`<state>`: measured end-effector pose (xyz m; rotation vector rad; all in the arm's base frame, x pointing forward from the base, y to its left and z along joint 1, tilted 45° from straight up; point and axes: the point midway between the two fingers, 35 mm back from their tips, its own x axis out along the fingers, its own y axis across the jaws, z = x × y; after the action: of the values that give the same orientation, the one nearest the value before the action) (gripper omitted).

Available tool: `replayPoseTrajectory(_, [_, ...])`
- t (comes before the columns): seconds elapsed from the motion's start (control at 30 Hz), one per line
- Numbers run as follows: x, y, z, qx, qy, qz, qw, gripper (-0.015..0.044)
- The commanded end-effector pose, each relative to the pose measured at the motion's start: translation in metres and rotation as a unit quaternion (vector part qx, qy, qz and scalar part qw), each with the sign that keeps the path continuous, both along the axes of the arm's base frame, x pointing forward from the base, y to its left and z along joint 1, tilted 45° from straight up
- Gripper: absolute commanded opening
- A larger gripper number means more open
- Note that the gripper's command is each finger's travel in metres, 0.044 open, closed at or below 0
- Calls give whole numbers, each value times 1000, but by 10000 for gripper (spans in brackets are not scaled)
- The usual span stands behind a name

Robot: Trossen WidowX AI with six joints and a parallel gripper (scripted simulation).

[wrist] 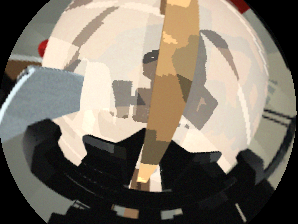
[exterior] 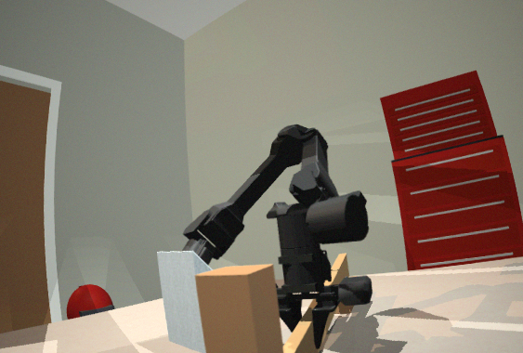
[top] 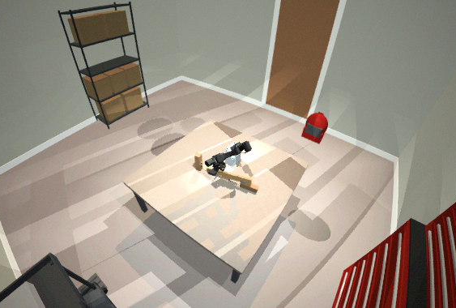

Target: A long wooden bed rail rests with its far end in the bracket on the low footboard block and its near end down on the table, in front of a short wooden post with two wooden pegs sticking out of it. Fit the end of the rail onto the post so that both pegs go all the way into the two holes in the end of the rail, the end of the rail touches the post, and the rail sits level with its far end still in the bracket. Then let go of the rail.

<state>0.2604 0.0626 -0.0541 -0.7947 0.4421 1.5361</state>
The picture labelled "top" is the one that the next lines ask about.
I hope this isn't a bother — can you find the long tan wooden rail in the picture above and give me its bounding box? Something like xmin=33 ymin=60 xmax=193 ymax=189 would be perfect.
xmin=206 ymin=167 xmax=252 ymax=185

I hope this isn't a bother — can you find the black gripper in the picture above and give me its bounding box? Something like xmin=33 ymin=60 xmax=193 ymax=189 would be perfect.
xmin=208 ymin=164 xmax=218 ymax=176

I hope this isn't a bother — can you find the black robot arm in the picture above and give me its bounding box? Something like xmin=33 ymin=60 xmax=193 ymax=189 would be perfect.
xmin=205 ymin=141 xmax=252 ymax=171

